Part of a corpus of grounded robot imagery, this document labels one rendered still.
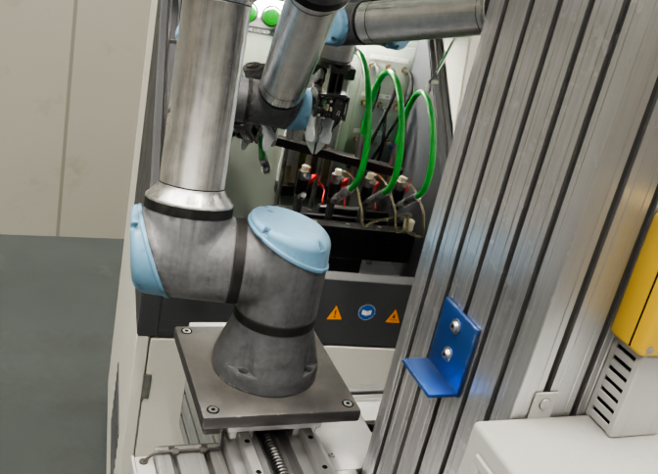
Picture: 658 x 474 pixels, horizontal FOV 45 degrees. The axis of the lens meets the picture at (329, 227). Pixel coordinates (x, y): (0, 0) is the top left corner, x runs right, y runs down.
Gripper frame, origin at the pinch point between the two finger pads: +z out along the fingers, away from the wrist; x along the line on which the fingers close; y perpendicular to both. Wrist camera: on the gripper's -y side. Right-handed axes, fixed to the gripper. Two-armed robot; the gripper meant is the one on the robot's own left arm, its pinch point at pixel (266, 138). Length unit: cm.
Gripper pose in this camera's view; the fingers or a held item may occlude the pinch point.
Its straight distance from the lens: 164.5
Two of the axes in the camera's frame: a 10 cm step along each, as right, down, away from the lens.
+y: -2.6, 8.7, -4.3
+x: 9.3, 1.0, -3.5
